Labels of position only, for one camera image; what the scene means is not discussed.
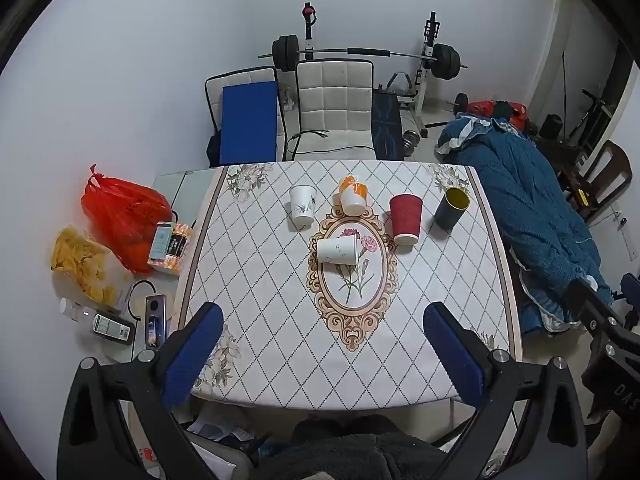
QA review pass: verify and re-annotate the floral diamond-pattern tablecloth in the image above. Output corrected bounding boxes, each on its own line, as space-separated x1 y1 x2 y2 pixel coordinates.
177 160 524 411

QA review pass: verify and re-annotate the plain white paper cup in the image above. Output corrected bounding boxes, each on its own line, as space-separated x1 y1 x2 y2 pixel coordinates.
316 236 361 265

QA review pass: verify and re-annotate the white cup with leaf print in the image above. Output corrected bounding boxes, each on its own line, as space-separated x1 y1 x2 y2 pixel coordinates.
288 184 319 227

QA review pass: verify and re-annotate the orange and white cup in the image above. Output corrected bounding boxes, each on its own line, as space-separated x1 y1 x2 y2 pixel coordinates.
339 174 370 215

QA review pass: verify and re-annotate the small teal box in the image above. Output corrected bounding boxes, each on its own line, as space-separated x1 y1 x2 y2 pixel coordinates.
149 222 176 264

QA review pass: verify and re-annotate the blue pad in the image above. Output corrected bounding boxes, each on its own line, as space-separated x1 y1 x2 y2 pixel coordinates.
220 80 279 167

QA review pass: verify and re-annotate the dark patterned bench pad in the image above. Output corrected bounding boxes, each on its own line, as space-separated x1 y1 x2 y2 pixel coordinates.
370 88 404 161

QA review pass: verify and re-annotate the dark teal cup yellow inside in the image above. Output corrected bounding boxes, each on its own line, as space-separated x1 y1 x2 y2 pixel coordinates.
434 187 471 229

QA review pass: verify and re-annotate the small clear bottle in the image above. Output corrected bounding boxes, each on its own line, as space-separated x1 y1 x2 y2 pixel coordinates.
59 297 94 324

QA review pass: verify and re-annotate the red ribbed paper cup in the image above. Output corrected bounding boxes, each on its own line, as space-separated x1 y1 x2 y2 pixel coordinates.
389 193 424 247

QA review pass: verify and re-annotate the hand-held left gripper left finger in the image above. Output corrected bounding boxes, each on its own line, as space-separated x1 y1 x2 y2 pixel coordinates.
56 301 251 480

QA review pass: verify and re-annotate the black chair cable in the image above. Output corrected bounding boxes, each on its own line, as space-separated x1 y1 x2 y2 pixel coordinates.
286 129 376 161

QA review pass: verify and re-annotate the white chair with black trim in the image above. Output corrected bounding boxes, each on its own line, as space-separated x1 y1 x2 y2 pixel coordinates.
204 66 290 168

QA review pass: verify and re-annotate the blue knitted blanket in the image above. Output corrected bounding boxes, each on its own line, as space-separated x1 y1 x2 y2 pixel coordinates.
434 111 615 334

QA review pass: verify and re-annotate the white barbell rack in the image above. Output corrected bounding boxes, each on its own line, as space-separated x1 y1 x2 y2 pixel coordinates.
299 2 442 139

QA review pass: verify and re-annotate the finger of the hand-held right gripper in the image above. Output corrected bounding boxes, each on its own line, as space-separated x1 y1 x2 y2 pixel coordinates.
566 277 626 333

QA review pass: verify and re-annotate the clear bag of yellow chips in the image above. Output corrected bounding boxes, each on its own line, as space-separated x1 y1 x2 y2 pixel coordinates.
50 224 136 309

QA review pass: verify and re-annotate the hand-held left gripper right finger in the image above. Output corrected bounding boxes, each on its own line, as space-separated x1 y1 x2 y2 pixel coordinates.
422 301 591 480

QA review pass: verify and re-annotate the orange patterned box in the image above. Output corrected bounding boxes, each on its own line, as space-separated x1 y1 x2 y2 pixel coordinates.
159 224 195 276

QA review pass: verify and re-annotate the grey side table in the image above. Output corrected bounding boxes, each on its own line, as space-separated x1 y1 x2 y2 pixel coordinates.
50 170 224 367

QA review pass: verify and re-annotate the white quilted chair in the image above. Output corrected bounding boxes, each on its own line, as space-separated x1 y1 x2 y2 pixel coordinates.
294 59 377 162

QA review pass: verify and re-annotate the brown wooden chair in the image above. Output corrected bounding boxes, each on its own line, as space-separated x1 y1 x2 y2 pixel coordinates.
554 140 634 222

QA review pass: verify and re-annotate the person's dark fleece clothing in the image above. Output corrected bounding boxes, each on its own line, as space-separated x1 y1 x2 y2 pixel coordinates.
247 414 453 480

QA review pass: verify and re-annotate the smartphone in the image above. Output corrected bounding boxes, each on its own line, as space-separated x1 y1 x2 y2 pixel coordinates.
144 295 169 350

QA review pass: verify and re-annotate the red plastic bag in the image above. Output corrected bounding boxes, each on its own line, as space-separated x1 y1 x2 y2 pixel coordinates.
81 164 176 276

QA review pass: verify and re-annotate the black barbell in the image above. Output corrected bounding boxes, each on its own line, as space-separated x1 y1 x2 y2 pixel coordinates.
257 35 469 81

